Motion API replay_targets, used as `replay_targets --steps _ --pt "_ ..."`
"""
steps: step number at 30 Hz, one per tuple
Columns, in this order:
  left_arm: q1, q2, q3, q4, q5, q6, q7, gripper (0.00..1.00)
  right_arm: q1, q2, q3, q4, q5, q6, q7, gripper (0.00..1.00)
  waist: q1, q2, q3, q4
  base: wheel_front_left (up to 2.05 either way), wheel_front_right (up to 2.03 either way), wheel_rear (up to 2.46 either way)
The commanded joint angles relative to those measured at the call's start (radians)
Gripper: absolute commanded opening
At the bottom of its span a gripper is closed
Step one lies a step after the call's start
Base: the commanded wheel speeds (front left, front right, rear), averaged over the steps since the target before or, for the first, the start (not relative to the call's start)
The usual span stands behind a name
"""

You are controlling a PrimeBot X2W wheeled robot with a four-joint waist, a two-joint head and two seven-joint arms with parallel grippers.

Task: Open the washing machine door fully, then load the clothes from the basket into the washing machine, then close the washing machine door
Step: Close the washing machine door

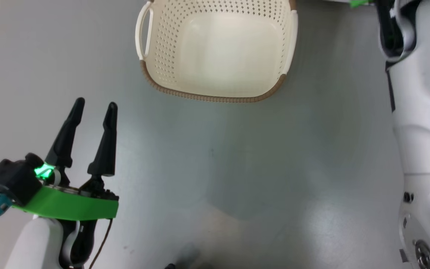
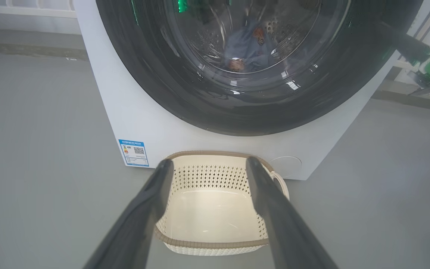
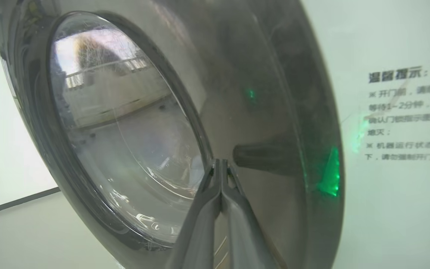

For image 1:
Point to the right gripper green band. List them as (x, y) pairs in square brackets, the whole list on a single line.
[(360, 3)]

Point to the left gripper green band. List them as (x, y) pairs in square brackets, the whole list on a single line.
[(69, 205)]

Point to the cream perforated laundry basket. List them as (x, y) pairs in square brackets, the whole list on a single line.
[(218, 48)]

